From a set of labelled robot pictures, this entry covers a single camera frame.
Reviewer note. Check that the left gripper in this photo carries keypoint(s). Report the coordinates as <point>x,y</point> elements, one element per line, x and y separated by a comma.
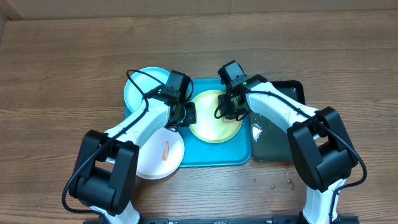
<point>191,118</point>

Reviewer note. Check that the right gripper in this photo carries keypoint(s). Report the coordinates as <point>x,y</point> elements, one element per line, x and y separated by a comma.
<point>227,111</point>

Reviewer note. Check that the yellow-green plate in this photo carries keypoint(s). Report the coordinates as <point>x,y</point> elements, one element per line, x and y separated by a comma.
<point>207,128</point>

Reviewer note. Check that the light blue plate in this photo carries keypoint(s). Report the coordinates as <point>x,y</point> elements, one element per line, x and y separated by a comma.
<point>132,96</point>

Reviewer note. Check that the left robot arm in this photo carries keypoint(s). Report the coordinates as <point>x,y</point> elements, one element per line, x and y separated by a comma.
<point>104,174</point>

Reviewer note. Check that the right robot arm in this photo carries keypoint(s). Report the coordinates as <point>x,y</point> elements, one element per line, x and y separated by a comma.
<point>321,149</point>

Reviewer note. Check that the black water tray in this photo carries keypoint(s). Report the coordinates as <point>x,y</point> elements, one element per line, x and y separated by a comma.
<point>268,142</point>

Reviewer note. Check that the white plate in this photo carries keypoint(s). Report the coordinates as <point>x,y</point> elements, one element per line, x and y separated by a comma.
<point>161,155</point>

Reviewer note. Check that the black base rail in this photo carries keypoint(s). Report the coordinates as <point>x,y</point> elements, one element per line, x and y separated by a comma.
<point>273,220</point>

